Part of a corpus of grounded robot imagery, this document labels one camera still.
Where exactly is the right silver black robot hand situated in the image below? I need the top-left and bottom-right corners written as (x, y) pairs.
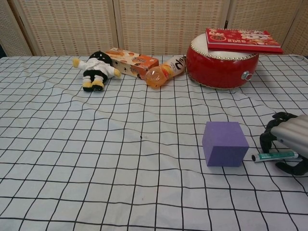
top-left (259, 112), bottom-right (308, 177)

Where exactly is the green marker pen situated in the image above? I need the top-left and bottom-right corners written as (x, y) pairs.
top-left (251, 151), bottom-right (300, 164)

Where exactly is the purple foam cube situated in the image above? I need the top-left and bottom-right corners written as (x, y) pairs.
top-left (202, 121), bottom-right (249, 167)

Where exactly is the red drum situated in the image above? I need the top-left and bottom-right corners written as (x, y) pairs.
top-left (185, 33), bottom-right (260, 90)

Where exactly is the red 2025 desk calendar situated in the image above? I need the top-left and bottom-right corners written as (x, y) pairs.
top-left (205, 27), bottom-right (284, 54)

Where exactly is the orange drink bottle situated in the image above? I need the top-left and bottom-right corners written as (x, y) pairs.
top-left (145, 55), bottom-right (187, 90)

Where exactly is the orange snack box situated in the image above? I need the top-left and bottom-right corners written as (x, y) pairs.
top-left (103, 48), bottom-right (160, 79)

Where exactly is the beige woven folding screen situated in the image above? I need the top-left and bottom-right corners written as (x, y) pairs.
top-left (0, 0), bottom-right (308, 57)

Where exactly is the white black grid tablecloth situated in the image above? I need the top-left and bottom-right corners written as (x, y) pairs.
top-left (0, 54), bottom-right (308, 231)

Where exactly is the black white plush doll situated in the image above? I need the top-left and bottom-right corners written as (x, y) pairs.
top-left (72, 51), bottom-right (122, 92)

